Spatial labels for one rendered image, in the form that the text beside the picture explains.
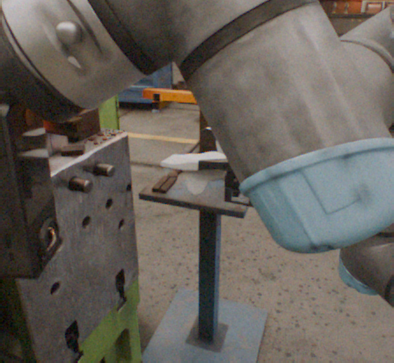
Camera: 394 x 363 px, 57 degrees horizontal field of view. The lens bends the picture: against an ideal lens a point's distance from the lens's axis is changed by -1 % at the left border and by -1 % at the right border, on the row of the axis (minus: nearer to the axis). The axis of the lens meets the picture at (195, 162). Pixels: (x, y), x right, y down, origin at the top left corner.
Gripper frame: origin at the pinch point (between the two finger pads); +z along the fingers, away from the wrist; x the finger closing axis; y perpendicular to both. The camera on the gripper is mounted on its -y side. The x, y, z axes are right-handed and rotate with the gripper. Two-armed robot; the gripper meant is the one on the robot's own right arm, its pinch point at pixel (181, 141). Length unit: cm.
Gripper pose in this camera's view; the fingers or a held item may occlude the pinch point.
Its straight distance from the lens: 58.1
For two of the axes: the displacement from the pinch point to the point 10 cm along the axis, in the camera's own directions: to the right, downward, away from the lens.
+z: -9.2, -1.6, 3.6
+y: 0.0, 9.1, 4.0
